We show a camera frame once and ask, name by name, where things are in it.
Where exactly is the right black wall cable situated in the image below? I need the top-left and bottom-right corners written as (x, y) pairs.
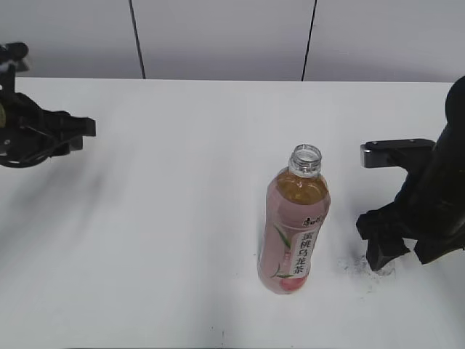
top-left (300, 0), bottom-right (318, 82)

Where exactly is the pink oolong tea bottle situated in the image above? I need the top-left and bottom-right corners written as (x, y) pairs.
top-left (257, 144), bottom-right (331, 294)

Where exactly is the black wall cable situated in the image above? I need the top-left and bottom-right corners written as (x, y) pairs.
top-left (129, 0), bottom-right (147, 80)
top-left (300, 0), bottom-right (318, 82)

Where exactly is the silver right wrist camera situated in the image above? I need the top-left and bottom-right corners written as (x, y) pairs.
top-left (360, 138), bottom-right (435, 172)

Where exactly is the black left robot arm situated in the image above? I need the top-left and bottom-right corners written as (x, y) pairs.
top-left (1, 41), bottom-right (96, 169)

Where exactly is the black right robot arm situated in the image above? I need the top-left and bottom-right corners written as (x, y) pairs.
top-left (356, 79), bottom-right (464, 271)

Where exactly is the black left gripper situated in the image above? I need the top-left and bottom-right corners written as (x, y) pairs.
top-left (1, 92), bottom-right (96, 168)

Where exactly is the left black wall cable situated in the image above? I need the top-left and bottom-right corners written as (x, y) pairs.
top-left (129, 0), bottom-right (147, 80)

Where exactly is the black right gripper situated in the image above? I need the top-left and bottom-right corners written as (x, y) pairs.
top-left (356, 174), bottom-right (464, 271)

